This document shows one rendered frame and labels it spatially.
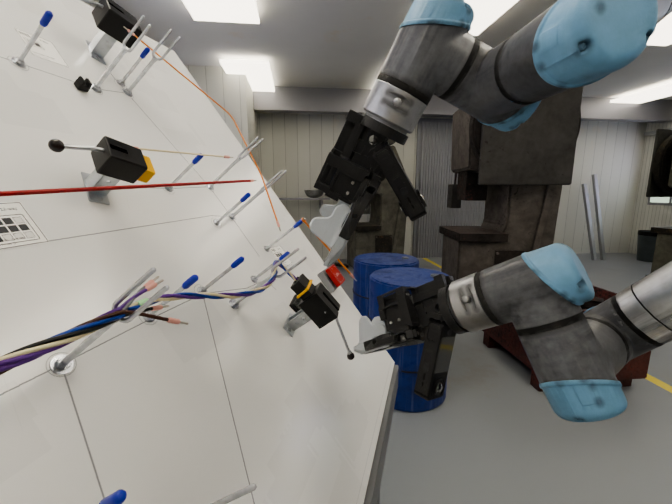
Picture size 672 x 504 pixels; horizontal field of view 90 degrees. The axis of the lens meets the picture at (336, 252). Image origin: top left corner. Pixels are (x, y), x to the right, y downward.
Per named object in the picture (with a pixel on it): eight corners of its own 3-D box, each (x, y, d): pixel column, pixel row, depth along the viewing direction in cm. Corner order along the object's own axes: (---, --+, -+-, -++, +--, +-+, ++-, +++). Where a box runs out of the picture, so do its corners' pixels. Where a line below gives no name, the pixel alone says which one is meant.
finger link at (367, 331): (350, 323, 63) (388, 309, 57) (356, 356, 60) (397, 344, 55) (338, 323, 60) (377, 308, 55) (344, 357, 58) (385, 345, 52)
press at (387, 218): (393, 259, 651) (397, 134, 609) (411, 272, 549) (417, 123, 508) (331, 261, 637) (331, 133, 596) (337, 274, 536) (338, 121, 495)
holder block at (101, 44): (35, 10, 53) (64, -37, 50) (108, 54, 63) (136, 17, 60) (40, 28, 52) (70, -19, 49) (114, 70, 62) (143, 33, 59)
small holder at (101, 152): (23, 156, 37) (55, 111, 35) (109, 180, 45) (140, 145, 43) (30, 188, 36) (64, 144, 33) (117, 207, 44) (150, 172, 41)
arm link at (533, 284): (598, 311, 35) (558, 236, 37) (494, 337, 41) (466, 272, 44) (603, 301, 40) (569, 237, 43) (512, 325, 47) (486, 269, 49)
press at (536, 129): (446, 324, 338) (464, 32, 290) (408, 288, 459) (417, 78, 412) (575, 319, 350) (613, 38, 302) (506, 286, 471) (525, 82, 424)
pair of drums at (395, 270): (427, 338, 305) (431, 251, 291) (455, 417, 199) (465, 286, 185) (353, 335, 312) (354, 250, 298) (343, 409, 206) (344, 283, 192)
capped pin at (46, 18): (23, 69, 44) (56, 19, 42) (9, 60, 43) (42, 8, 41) (26, 64, 45) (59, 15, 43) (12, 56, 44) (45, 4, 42)
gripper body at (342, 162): (320, 182, 54) (354, 108, 49) (368, 207, 54) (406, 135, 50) (310, 192, 47) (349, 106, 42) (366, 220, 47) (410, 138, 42)
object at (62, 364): (78, 368, 30) (178, 284, 25) (57, 380, 28) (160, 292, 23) (65, 350, 30) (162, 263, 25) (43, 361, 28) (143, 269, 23)
